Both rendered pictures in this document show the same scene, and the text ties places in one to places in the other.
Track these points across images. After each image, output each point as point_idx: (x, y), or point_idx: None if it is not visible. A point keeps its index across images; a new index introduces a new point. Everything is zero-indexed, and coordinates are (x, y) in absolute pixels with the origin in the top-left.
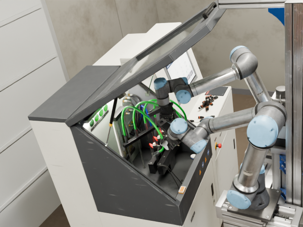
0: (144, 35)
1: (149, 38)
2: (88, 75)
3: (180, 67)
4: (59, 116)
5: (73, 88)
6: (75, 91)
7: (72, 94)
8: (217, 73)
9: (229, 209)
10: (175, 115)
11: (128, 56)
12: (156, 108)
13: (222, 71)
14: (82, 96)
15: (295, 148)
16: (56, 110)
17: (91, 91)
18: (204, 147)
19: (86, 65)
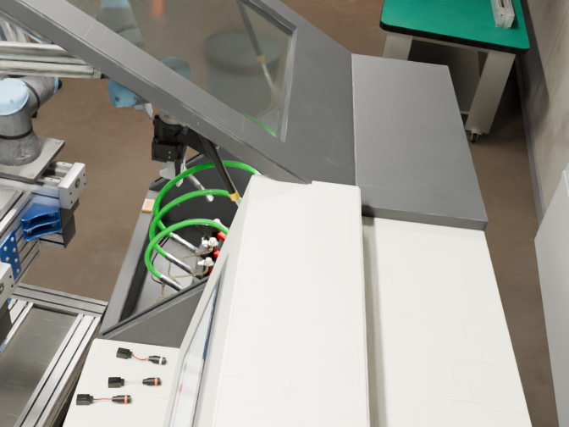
0: (358, 344)
1: (317, 315)
2: (426, 167)
3: (187, 396)
4: (372, 58)
5: (423, 125)
6: (405, 114)
7: (404, 108)
8: (32, 44)
9: (60, 140)
10: (153, 151)
11: (331, 189)
12: (196, 138)
13: (19, 43)
14: (372, 100)
15: None
16: (396, 72)
17: (361, 112)
18: (109, 305)
19: (485, 217)
